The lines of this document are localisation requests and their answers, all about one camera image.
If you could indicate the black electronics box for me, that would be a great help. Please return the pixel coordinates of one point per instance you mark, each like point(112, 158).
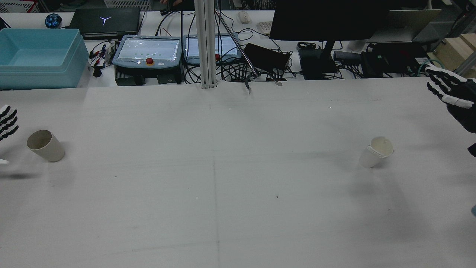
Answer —
point(394, 59)

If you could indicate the black laptop with white logo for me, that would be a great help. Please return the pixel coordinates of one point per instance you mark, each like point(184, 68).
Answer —
point(106, 22)

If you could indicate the white computer mouse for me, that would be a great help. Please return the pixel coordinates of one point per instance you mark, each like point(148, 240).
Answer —
point(244, 17)

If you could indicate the black controller box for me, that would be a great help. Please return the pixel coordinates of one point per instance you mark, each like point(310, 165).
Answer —
point(148, 77)

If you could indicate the black power brick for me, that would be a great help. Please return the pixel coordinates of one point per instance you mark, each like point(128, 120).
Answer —
point(266, 56)

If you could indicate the grey flat panel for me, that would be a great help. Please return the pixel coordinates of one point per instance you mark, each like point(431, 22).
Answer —
point(409, 24)

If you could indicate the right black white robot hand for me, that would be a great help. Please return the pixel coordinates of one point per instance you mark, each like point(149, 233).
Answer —
point(463, 102)

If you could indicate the wooden box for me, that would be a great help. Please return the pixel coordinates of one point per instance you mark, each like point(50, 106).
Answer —
point(455, 50)

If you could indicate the beige paper cup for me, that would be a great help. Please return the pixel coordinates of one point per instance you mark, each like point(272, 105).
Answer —
point(50, 150)

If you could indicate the red black clip leads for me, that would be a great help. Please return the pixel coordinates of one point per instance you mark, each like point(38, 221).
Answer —
point(98, 56)

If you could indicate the white paper cup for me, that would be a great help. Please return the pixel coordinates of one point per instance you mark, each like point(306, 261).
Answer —
point(370, 158)

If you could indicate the teach pendant with red button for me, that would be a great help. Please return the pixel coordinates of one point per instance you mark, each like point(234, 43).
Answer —
point(148, 52)
point(227, 48)

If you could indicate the light blue plastic bin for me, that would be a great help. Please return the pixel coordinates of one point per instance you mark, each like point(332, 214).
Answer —
point(41, 70)

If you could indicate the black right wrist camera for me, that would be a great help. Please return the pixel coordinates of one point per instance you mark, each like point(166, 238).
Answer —
point(472, 149)

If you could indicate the aluminium profile post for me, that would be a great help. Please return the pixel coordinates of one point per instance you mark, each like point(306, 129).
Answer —
point(205, 44)

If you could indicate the white mesh crate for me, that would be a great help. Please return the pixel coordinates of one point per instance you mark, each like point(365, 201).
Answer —
point(16, 5)
point(128, 3)

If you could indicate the black monitor with stand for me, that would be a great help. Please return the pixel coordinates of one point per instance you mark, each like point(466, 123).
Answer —
point(327, 18)

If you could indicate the thin metal rod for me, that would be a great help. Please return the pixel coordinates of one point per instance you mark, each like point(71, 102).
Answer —
point(238, 44)

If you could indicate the white keyboard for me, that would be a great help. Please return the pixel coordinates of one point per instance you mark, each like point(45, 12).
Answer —
point(265, 27)

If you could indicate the grey power strip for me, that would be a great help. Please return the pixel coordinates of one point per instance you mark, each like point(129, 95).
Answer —
point(347, 56)

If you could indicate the blue round gadget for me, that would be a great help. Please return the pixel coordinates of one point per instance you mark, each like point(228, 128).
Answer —
point(53, 21)

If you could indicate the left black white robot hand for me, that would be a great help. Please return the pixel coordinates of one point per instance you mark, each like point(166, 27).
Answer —
point(8, 119)

